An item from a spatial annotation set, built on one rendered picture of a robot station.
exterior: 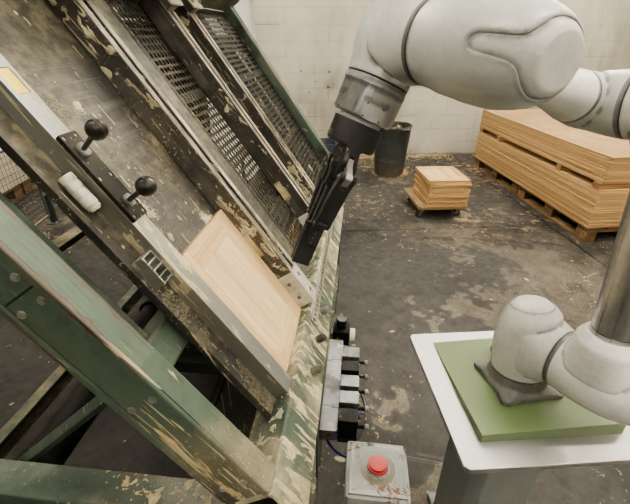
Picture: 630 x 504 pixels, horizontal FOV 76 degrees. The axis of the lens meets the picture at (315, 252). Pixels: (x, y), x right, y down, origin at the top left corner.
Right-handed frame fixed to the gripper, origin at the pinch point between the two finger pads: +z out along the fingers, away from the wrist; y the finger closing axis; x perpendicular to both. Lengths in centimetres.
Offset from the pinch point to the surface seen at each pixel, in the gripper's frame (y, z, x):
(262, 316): -33.8, 35.5, 6.5
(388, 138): -444, -15, 173
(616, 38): -517, -265, 453
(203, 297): -19.5, 26.1, -11.0
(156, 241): -21.8, 17.5, -23.7
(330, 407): -25, 53, 33
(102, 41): -58, -13, -51
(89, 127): -15.2, -2.1, -38.2
